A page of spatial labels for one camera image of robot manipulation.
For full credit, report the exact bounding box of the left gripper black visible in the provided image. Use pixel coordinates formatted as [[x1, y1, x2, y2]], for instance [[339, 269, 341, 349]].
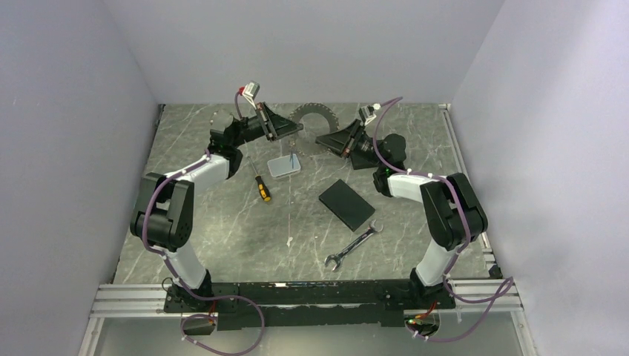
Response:
[[231, 102, 303, 148]]

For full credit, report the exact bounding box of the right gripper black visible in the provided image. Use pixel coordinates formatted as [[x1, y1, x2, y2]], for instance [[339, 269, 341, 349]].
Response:
[[315, 119, 386, 168]]

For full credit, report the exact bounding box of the numbered metal ring disc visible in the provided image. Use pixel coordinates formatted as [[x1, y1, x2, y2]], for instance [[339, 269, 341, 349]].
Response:
[[284, 102, 340, 157]]

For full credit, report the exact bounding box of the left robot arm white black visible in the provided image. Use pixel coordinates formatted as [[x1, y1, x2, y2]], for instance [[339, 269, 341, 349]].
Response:
[[130, 102, 303, 312]]

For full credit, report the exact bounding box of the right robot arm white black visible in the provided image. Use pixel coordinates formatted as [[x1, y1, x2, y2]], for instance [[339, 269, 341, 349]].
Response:
[[315, 119, 488, 308]]

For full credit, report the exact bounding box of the small white grey box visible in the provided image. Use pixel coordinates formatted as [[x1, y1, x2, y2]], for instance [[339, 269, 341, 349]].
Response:
[[267, 154, 301, 179]]

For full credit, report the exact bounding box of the yellow black screwdriver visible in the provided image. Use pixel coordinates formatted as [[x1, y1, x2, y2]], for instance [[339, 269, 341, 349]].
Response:
[[247, 156, 271, 202]]

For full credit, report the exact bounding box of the black rectangular pad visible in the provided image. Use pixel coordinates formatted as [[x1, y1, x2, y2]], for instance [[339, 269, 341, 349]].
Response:
[[318, 179, 375, 231]]

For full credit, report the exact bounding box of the silver combination wrench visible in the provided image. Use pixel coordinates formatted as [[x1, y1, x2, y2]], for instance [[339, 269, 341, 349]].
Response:
[[324, 220, 383, 271]]

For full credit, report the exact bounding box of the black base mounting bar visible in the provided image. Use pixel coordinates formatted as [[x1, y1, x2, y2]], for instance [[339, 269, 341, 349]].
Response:
[[163, 279, 455, 331]]

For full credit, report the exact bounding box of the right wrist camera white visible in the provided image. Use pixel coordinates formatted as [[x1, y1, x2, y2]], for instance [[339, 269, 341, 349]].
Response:
[[358, 103, 381, 126]]

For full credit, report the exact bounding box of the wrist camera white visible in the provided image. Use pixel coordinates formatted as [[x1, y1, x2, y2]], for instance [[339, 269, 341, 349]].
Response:
[[237, 81, 260, 108], [358, 103, 381, 126]]

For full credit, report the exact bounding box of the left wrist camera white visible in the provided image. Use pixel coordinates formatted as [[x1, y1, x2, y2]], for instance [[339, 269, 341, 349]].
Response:
[[237, 81, 260, 108]]

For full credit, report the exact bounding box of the aluminium frame rail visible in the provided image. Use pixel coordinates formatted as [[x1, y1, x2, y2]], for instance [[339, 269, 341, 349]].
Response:
[[79, 279, 537, 355]]

